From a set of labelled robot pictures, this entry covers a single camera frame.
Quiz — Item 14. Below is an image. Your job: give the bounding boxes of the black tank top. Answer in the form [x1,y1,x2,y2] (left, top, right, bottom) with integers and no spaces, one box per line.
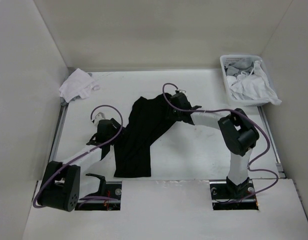
[114,94,175,178]

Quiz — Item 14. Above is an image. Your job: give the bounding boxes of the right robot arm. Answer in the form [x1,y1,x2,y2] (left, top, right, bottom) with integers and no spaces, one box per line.
[167,90,260,198]

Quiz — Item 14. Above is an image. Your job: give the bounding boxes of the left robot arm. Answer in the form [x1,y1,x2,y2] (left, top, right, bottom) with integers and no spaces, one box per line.
[33,118,124,212]

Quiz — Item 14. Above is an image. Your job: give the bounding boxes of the folded white tank top stack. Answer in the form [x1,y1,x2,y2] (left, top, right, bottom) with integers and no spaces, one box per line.
[59,68,100,104]

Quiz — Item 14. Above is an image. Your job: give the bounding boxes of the grey tank top in basket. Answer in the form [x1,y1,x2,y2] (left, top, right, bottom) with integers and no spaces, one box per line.
[226,58,254,77]

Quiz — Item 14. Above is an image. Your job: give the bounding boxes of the white tank top in basket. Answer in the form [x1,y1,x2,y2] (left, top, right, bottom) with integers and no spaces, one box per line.
[226,60,282,106]

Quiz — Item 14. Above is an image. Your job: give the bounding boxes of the white plastic laundry basket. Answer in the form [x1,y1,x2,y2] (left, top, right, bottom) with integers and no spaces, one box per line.
[219,54,282,107]

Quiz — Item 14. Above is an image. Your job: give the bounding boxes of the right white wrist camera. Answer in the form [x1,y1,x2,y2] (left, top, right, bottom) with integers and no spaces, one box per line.
[175,88,187,95]

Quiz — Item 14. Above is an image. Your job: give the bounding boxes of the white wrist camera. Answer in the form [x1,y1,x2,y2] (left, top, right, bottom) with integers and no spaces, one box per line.
[175,88,187,95]
[92,112,106,127]

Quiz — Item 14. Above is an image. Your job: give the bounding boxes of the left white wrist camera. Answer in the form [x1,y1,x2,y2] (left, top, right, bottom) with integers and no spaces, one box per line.
[92,112,106,127]

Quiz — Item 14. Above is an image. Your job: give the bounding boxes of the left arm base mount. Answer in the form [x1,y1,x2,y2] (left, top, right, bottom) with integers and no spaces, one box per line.
[75,173,123,211]

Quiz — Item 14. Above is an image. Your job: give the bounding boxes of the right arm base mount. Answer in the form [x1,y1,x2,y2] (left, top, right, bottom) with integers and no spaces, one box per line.
[209,180,259,211]

